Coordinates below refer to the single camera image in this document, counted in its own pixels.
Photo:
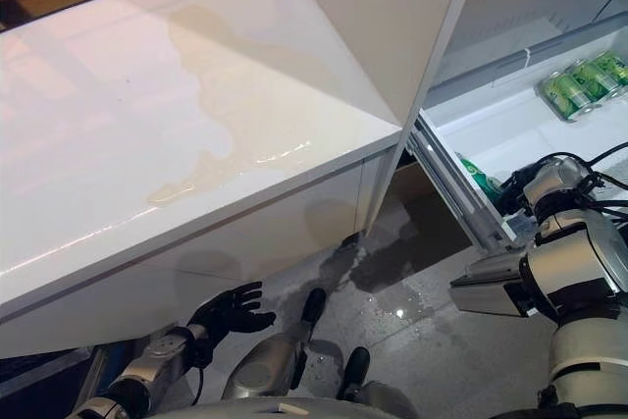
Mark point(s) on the silver black robot right leg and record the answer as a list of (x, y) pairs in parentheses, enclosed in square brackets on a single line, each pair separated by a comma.
[(355, 370)]

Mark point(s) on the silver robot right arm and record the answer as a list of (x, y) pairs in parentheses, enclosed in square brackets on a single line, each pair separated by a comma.
[(574, 262)]

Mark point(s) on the silver black robot leg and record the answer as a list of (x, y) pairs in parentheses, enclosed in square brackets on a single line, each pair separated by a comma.
[(355, 370), (265, 365)]

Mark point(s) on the tall white cabinet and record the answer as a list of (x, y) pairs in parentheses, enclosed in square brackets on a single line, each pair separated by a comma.
[(515, 7)]

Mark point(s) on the white fridge drawer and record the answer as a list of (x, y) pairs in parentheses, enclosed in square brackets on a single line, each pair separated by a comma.
[(515, 134)]

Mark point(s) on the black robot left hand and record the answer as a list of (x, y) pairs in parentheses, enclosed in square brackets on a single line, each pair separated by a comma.
[(235, 316)]

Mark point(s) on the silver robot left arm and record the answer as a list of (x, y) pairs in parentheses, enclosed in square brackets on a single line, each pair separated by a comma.
[(147, 365)]

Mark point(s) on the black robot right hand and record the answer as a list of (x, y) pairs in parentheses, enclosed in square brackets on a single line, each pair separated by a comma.
[(515, 193)]

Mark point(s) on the green drink can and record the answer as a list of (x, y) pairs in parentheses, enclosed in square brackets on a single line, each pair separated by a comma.
[(564, 95), (478, 176), (591, 78), (613, 66)]

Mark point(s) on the silver black robot left leg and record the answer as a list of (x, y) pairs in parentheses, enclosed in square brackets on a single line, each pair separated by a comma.
[(265, 365)]

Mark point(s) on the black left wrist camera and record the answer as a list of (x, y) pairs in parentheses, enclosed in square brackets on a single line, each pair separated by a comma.
[(201, 352)]

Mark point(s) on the grey robot torso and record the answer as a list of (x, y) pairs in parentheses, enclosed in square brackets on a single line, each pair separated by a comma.
[(294, 411)]

